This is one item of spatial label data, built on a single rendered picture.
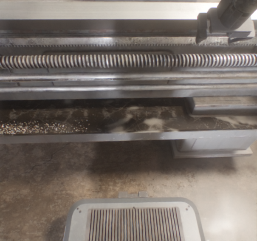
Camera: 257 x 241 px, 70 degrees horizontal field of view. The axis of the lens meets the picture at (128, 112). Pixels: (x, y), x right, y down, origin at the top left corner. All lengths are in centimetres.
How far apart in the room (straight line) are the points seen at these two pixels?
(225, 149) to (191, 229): 62
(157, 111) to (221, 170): 60
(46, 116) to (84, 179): 44
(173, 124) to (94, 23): 51
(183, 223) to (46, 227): 66
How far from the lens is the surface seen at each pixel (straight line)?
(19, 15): 68
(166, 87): 69
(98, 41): 64
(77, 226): 83
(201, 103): 88
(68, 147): 127
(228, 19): 53
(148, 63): 61
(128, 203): 82
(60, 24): 64
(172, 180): 116
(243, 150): 139
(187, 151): 121
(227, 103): 93
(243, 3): 49
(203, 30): 55
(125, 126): 81
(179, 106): 92
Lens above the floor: 106
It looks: 50 degrees down
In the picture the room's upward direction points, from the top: 2 degrees clockwise
